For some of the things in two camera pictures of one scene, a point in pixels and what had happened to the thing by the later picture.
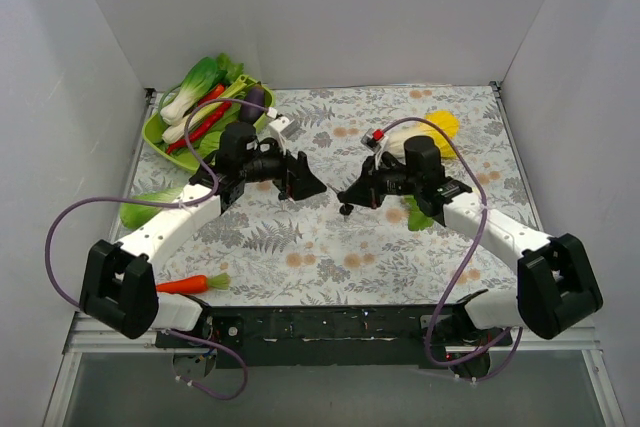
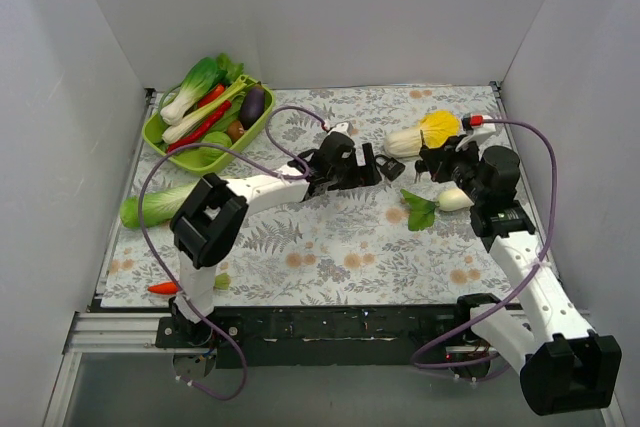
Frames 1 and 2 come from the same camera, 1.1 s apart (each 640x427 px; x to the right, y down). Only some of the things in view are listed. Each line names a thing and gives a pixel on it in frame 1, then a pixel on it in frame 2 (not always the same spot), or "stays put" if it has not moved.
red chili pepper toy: (209, 96) stays put
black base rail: (327, 337) stays put
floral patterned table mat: (274, 250) stays put
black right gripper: (373, 185) to (433, 162)
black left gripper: (289, 173) to (360, 167)
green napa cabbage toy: (132, 216) stays put
